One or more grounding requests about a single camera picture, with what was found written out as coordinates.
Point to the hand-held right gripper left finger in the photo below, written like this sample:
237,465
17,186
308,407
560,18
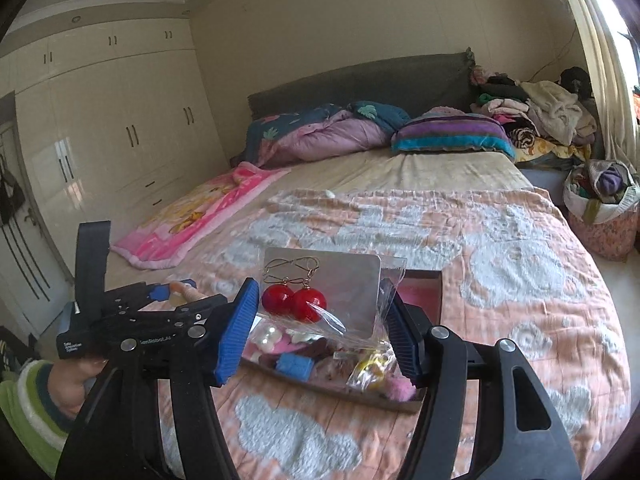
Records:
237,330

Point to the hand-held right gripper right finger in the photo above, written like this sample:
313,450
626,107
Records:
400,335

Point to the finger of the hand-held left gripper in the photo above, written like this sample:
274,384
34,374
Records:
160,292
205,305

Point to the beige hair clip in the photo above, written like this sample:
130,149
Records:
182,291

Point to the grey box with pink lining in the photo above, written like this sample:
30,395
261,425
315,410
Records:
425,295

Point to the red ball earrings card bag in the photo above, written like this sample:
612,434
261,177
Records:
350,280

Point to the person's left forearm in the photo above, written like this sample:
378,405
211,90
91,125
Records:
25,410

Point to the dark beaded jewelry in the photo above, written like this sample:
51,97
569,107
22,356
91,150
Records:
327,365

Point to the person's left hand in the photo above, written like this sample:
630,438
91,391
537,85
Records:
75,385

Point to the large pearl earrings packet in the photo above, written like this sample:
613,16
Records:
270,338

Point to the yellow hair accessory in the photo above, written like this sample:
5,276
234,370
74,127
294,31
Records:
372,367

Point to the pink fluffy pompom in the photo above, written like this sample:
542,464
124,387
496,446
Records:
399,390

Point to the small blue box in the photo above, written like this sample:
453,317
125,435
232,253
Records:
295,366

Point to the white door with black bars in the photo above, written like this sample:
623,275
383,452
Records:
30,260

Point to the pink cartoon blanket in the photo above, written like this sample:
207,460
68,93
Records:
200,210

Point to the orange blanket with white clouds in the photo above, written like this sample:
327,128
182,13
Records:
500,240

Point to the black hanging bag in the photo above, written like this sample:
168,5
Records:
10,190

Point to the beige bed sheet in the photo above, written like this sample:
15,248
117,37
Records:
400,175

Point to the cream wardrobe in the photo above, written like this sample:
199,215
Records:
125,110

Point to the purple and navy quilt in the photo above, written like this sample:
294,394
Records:
320,140

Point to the striped purple teal pillow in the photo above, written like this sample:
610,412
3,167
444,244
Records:
450,135

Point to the floral bag of clothes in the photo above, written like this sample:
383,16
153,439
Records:
605,220

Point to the dark grey headboard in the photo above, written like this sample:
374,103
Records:
375,80

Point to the pile of clothes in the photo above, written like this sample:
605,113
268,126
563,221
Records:
545,110

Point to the cream curtain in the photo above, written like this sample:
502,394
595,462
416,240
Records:
600,60

